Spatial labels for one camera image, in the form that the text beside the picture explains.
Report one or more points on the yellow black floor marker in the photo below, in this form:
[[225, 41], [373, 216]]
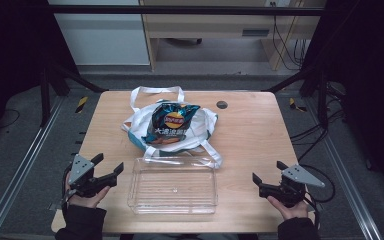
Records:
[[81, 104], [295, 105]]

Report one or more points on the white cabinet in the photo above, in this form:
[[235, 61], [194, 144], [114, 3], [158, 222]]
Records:
[[103, 36]]

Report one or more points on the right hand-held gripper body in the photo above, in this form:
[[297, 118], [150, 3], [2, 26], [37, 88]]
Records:
[[295, 180]]

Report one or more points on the white tote bag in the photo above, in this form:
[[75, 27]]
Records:
[[201, 128]]

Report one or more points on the aluminium floor rail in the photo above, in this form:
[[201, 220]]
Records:
[[346, 180], [16, 170]]

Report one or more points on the light wooden desk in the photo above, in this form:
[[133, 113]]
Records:
[[210, 28]]

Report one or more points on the person's right hand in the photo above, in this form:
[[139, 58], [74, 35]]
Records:
[[289, 210]]

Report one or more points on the clear plastic tray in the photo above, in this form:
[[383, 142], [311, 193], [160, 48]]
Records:
[[173, 186]]

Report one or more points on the black metal stand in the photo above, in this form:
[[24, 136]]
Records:
[[320, 93], [46, 90]]

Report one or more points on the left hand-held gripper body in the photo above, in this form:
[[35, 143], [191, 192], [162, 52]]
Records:
[[79, 169]]

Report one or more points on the black horizontal frame bar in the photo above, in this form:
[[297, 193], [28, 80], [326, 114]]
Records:
[[180, 10]]

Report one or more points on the blue potato chip bag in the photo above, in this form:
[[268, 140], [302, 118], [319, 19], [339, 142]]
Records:
[[171, 123]]

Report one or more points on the person's left hand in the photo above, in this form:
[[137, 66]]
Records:
[[87, 201]]

